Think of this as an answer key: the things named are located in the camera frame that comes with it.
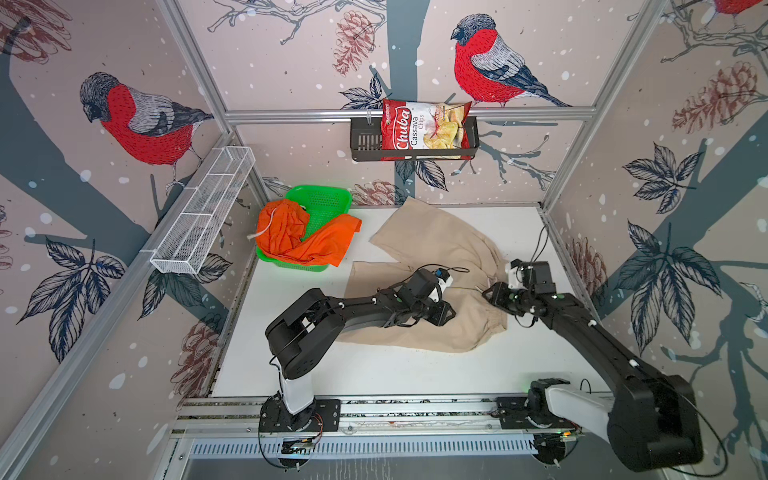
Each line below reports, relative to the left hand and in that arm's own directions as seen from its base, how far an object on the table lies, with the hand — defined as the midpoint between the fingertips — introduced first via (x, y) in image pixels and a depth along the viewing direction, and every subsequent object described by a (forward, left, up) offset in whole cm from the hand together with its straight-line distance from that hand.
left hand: (453, 314), depth 83 cm
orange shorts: (+32, +55, +3) cm, 64 cm away
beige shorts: (+35, +6, -8) cm, 36 cm away
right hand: (+5, -10, 0) cm, 11 cm away
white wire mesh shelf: (+11, +68, +22) cm, 72 cm away
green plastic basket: (+48, +44, -1) cm, 65 cm away
